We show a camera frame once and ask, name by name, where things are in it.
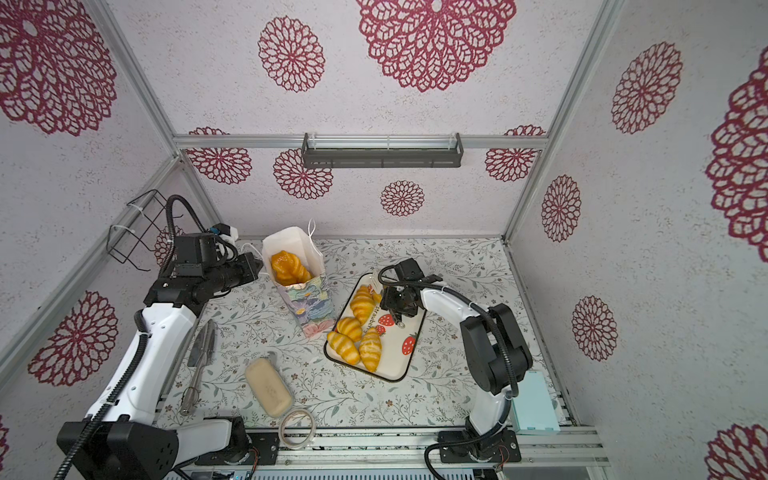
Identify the croissant top left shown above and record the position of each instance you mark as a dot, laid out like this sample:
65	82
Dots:
362	304

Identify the croissant lower left upper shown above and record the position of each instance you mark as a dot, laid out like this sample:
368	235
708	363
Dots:
350	327

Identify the beige oval bread loaf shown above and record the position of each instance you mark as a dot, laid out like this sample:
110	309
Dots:
268	387

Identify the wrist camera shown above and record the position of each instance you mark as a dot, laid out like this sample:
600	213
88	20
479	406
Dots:
195	254
409	270

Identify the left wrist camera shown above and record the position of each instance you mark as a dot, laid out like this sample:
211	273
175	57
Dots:
195	254

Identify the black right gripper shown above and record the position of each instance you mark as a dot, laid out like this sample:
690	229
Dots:
388	300

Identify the floral white paper bag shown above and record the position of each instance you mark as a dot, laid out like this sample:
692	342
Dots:
310	303

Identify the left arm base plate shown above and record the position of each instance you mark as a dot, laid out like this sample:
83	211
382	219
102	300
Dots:
260	449

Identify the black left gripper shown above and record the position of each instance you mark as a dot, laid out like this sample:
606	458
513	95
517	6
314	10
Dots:
245	262

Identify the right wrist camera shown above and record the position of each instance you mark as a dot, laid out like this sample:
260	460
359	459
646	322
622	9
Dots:
409	270

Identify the black wall shelf rack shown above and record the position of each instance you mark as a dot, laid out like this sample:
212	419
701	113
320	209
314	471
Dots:
393	154

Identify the metal whisk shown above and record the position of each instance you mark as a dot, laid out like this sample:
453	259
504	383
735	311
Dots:
200	357

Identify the black wire wall holder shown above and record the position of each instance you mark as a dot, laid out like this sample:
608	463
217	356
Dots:
144	233

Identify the croissant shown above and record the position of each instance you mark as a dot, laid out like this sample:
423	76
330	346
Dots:
362	304
344	347
350	327
370	350

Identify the clear tape roll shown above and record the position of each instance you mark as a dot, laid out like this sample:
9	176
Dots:
297	429

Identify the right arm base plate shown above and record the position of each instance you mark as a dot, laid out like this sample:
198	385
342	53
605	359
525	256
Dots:
501	448

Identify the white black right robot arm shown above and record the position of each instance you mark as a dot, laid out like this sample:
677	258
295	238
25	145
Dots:
496	352

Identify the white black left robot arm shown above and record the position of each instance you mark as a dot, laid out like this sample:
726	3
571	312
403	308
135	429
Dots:
117	438

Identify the croissant bottom middle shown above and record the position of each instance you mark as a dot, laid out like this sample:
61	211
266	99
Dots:
370	350

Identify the croissant bottom left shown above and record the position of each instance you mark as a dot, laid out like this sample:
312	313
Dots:
344	347

